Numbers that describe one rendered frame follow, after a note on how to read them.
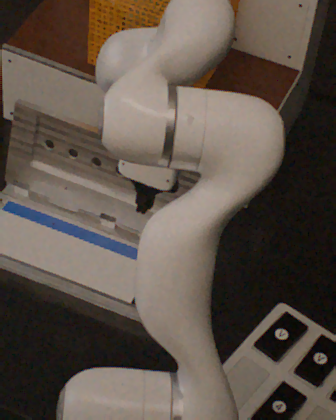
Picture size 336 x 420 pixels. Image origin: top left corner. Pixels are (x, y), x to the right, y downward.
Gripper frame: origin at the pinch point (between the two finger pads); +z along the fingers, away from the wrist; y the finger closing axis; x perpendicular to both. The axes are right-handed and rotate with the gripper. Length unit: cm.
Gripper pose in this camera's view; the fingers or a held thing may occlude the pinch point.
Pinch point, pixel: (144, 200)
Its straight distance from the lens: 198.0
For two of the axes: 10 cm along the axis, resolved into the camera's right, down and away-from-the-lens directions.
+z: -1.7, 7.9, 5.9
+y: 9.1, 3.5, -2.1
